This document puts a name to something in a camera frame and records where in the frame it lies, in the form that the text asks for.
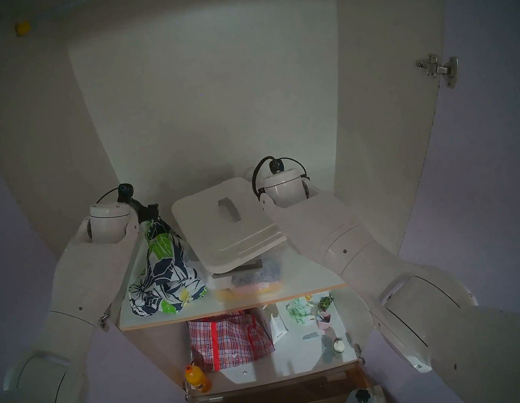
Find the white wardrobe shelf board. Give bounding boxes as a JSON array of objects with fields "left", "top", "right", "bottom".
[{"left": 103, "top": 194, "right": 349, "bottom": 333}]

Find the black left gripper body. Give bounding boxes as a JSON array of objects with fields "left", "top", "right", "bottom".
[{"left": 132, "top": 197, "right": 155, "bottom": 225}]

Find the navy green floral garment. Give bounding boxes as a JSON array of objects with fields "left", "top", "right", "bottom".
[{"left": 116, "top": 213, "right": 211, "bottom": 321}]

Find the clear plastic storage bin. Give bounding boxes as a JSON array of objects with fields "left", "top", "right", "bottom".
[{"left": 198, "top": 244, "right": 296, "bottom": 307}]

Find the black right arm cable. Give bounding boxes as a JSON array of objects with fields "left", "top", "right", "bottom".
[{"left": 247, "top": 150, "right": 312, "bottom": 201}]

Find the yellow folded garment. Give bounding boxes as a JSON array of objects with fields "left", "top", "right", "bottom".
[{"left": 215, "top": 279, "right": 286, "bottom": 304}]

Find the white lower cabinet top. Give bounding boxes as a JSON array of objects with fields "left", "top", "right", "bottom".
[{"left": 172, "top": 291, "right": 361, "bottom": 401}]

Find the blue grey folded garment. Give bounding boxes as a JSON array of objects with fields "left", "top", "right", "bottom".
[{"left": 229, "top": 256, "right": 285, "bottom": 289}]

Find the white plastic bin lid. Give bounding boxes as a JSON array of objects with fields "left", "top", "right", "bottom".
[{"left": 168, "top": 171, "right": 292, "bottom": 281}]

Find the white wardrobe carcass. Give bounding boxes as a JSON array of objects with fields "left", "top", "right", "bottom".
[{"left": 0, "top": 0, "right": 497, "bottom": 352}]

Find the red plaid bag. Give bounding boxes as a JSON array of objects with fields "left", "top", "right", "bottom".
[{"left": 186, "top": 306, "right": 277, "bottom": 375}]

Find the orange bottle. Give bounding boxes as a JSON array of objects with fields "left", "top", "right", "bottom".
[{"left": 183, "top": 361, "right": 214, "bottom": 396}]

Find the white paper carton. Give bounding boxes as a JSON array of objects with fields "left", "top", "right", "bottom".
[{"left": 264, "top": 302, "right": 290, "bottom": 344}]

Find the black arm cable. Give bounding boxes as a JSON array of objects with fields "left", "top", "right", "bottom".
[
  {"left": 94, "top": 187, "right": 123, "bottom": 207},
  {"left": 247, "top": 150, "right": 312, "bottom": 201}
]

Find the green patterned plastic bag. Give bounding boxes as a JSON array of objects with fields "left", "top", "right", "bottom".
[{"left": 284, "top": 296, "right": 317, "bottom": 321}]

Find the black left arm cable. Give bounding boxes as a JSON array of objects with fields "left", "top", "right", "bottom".
[{"left": 94, "top": 187, "right": 123, "bottom": 207}]

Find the pink folded garment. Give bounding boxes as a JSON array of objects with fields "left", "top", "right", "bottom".
[{"left": 233, "top": 277, "right": 284, "bottom": 294}]

